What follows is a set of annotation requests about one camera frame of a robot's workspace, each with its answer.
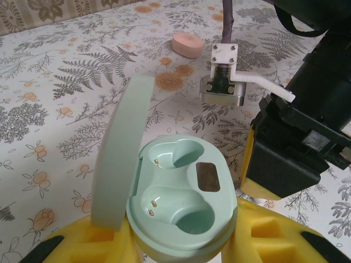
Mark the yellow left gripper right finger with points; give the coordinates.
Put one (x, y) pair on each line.
(290, 249)

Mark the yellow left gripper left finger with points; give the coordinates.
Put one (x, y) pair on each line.
(82, 246)

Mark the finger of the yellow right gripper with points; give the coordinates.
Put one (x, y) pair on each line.
(279, 167)

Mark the mint green earbud charging case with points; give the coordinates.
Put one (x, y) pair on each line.
(164, 178)

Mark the pink earbud charging case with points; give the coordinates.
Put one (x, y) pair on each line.
(187, 43)

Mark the white metal clamp fixture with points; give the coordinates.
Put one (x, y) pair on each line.
(222, 93)

